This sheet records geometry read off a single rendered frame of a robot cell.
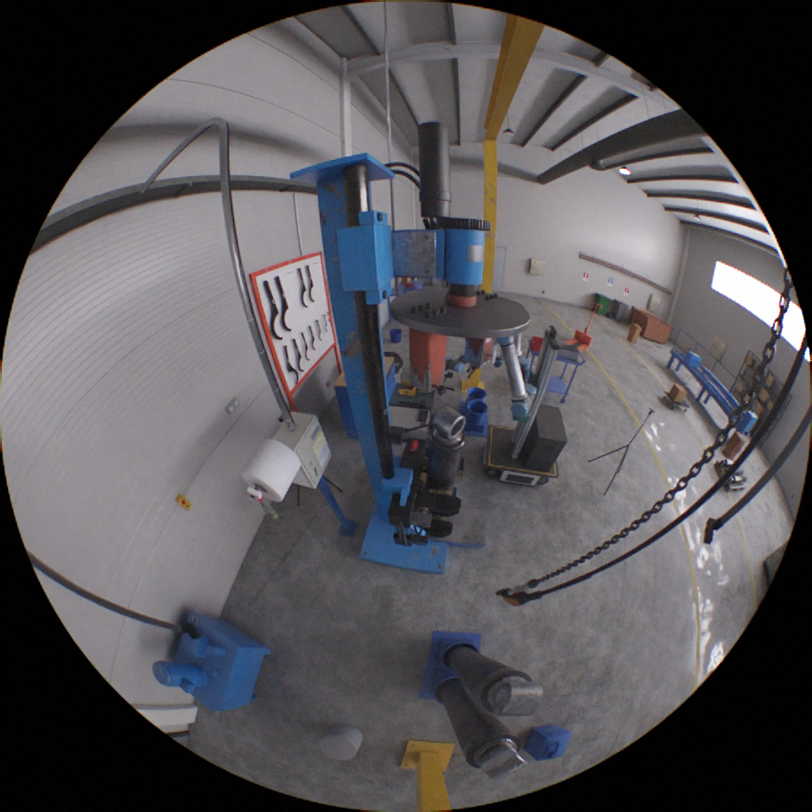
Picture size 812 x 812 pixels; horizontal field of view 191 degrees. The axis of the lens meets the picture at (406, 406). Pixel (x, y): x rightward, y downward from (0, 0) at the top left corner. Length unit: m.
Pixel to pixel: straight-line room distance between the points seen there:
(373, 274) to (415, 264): 0.21
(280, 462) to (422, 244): 1.16
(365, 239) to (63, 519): 2.28
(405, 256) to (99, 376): 1.92
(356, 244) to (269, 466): 1.04
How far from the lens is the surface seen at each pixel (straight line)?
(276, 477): 1.28
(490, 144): 3.78
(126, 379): 2.02
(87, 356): 1.97
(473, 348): 1.23
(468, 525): 2.61
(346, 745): 2.64
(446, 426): 1.30
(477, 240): 0.93
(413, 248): 0.93
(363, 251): 0.78
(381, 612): 2.55
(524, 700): 1.03
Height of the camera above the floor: 2.53
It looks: 41 degrees down
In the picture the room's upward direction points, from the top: 2 degrees counter-clockwise
